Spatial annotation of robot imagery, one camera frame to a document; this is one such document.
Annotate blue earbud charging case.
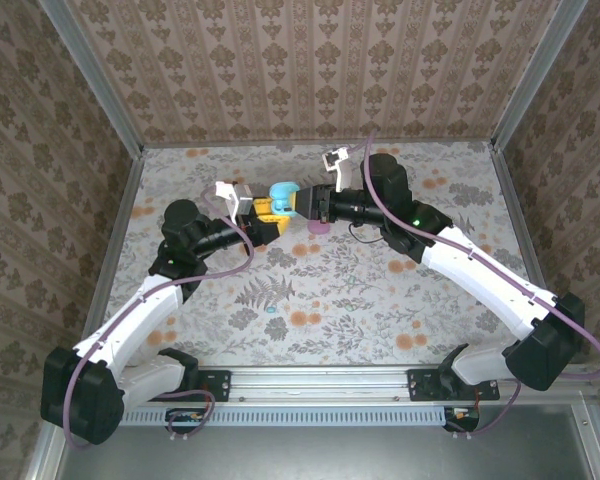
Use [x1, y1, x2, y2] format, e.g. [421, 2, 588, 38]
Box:
[268, 182, 301, 214]

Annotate floral table cloth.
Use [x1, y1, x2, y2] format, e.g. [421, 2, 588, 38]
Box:
[87, 141, 556, 367]

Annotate wide aluminium extrusion beam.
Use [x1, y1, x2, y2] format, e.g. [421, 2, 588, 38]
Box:
[54, 364, 594, 404]

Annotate black connector box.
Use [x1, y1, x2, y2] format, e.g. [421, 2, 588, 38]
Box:
[443, 407, 482, 434]
[165, 407, 207, 435]

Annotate grey metal sheet panel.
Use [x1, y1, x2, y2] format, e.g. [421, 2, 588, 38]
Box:
[54, 424, 596, 480]

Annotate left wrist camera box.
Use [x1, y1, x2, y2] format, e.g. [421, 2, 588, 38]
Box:
[214, 180, 255, 226]

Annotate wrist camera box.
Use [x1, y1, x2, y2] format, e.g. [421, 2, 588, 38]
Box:
[321, 147, 354, 192]
[214, 180, 255, 226]

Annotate thin black cable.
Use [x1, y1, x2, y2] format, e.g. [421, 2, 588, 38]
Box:
[348, 222, 382, 242]

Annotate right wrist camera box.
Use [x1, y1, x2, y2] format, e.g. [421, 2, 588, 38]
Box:
[321, 147, 354, 192]

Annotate aluminium table edge rail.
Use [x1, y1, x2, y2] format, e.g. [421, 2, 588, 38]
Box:
[489, 143, 572, 365]
[74, 149, 147, 369]

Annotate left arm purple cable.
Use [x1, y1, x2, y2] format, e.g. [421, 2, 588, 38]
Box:
[62, 187, 256, 449]

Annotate slotted pale cable duct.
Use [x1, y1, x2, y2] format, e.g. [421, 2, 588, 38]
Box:
[72, 405, 481, 427]

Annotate aluminium frame post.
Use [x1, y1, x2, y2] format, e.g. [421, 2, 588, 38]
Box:
[35, 0, 147, 160]
[488, 0, 590, 151]

